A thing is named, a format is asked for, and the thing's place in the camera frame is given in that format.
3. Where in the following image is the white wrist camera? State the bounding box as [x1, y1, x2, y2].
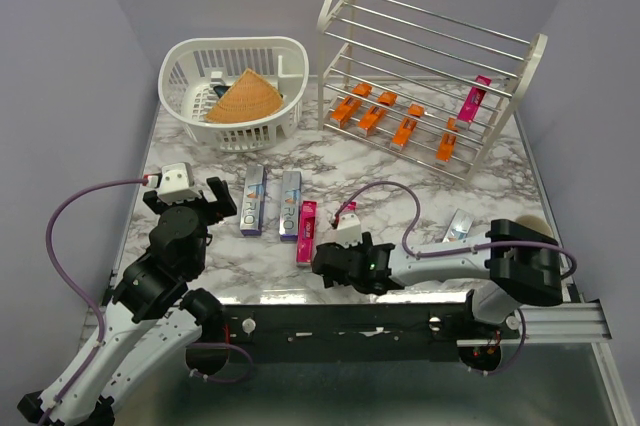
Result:
[334, 211, 362, 248]
[156, 162, 199, 205]

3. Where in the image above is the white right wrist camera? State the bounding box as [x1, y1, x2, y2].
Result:
[334, 211, 362, 248]

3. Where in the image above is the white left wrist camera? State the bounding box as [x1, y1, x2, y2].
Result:
[156, 162, 199, 205]

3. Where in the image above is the dark object in basket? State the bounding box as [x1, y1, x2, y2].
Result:
[213, 85, 230, 98]

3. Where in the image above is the silver Rio toothpaste box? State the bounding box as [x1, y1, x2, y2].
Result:
[442, 209, 475, 243]
[279, 171, 302, 241]
[239, 165, 267, 236]

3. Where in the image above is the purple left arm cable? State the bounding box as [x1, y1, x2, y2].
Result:
[29, 178, 254, 426]

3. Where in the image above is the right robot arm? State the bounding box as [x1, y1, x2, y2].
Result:
[311, 219, 563, 338]

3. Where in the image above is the woven orange conical hat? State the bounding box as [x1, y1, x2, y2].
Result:
[205, 68, 284, 124]

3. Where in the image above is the black mounting base rail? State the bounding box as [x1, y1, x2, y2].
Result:
[204, 303, 517, 364]

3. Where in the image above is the beige paper cup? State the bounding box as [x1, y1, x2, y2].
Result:
[515, 215, 555, 238]

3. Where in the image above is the orange toothpaste box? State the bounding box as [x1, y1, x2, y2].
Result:
[358, 92, 397, 137]
[329, 83, 372, 128]
[435, 117, 458, 167]
[390, 104, 425, 152]

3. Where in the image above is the white plastic basket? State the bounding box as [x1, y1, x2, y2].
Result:
[158, 36, 309, 152]

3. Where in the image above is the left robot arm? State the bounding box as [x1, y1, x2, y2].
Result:
[18, 173, 237, 425]

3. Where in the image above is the pink toothpaste box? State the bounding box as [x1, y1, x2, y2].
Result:
[455, 86, 487, 129]
[337, 201, 357, 218]
[296, 201, 317, 267]

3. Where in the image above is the cream metal shelf rack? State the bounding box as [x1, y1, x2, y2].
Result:
[316, 0, 548, 183]

